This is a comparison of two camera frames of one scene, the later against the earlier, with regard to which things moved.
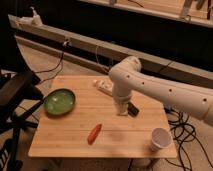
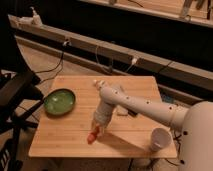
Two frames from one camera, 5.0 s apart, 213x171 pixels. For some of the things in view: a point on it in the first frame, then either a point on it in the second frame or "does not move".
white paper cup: (161, 138) does not move
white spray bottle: (36, 17) does not move
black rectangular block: (131, 109) does not move
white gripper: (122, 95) → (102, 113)
